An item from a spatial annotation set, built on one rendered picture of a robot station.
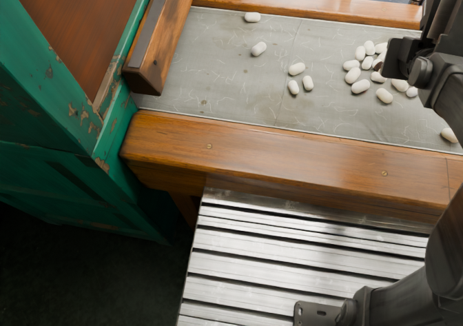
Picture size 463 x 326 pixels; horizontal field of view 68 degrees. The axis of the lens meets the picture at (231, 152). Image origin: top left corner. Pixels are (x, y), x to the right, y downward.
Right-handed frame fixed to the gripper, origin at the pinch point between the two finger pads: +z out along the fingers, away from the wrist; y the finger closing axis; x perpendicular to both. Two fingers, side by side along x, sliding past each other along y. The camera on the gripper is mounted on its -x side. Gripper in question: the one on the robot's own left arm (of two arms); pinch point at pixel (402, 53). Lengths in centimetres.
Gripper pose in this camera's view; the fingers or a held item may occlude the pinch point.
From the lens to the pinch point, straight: 74.7
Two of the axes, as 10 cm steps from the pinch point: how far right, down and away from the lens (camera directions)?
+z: 1.6, -4.0, 9.0
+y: -9.8, -1.5, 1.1
